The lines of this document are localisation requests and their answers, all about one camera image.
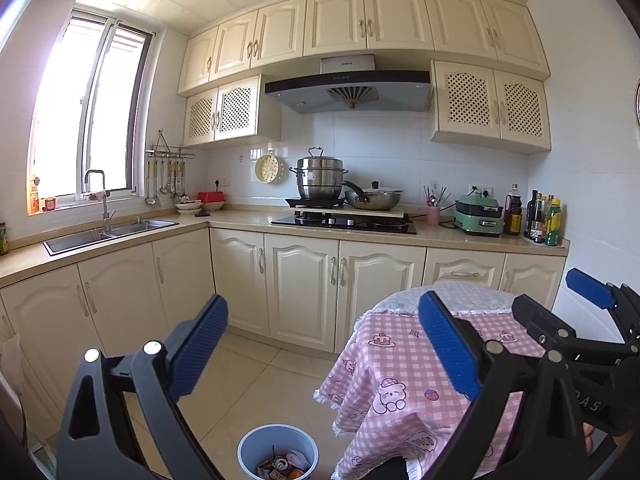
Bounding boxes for dark labelled bottle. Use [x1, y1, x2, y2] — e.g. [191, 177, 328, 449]
[534, 194, 550, 243]

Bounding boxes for grey range hood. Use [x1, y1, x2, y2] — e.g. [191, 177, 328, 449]
[264, 54, 432, 115]

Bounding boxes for large dark sauce bottle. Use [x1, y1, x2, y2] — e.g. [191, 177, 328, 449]
[503, 183, 523, 237]

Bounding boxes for blue plastic bucket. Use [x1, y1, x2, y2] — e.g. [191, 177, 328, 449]
[236, 424, 320, 480]

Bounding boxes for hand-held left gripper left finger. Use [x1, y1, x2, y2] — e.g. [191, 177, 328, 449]
[56, 294, 230, 480]

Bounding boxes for stainless steamer pot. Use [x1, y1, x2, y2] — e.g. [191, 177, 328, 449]
[289, 147, 350, 201]

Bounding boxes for steel wok with lid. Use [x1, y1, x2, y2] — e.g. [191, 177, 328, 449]
[341, 180, 405, 211]

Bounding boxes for steel double sink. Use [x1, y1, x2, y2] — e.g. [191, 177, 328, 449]
[42, 216, 180, 257]

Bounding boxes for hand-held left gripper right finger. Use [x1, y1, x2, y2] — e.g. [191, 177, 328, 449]
[418, 290, 587, 480]

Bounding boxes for metal utensil rail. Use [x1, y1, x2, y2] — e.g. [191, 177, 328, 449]
[146, 130, 196, 160]

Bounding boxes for slim black bottle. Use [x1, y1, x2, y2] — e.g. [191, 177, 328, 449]
[527, 190, 540, 238]

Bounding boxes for row of hanging kitchen utensils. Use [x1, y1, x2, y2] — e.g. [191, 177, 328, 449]
[145, 159, 191, 207]

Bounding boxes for cream base cabinets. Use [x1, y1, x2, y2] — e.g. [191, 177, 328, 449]
[0, 225, 568, 456]

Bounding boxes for person's black trousers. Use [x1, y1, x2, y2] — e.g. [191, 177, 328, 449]
[350, 457, 411, 480]

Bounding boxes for white bottle tray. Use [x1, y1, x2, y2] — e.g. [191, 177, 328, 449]
[523, 232, 571, 250]

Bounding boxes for cream upper wall cabinets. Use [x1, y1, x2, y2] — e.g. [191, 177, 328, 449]
[177, 0, 552, 97]

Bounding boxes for steel kitchen faucet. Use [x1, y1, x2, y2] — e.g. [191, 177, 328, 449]
[82, 169, 117, 233]

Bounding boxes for pink checkered tablecloth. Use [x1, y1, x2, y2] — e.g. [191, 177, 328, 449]
[313, 284, 583, 480]

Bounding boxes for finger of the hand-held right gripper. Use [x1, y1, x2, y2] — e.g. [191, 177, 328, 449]
[565, 267, 640, 346]
[511, 294, 635, 370]

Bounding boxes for pink chopstick holder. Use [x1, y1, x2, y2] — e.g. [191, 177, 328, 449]
[423, 185, 448, 226]

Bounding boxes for black gas stove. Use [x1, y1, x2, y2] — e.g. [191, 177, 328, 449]
[270, 212, 418, 235]

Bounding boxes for green electric grill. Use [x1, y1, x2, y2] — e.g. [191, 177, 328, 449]
[453, 194, 506, 237]

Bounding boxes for cream perforated steamer plate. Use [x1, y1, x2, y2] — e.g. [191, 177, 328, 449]
[255, 154, 283, 184]

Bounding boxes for cream lattice door cabinet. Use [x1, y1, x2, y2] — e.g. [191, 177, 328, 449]
[182, 74, 283, 149]
[429, 59, 553, 155]

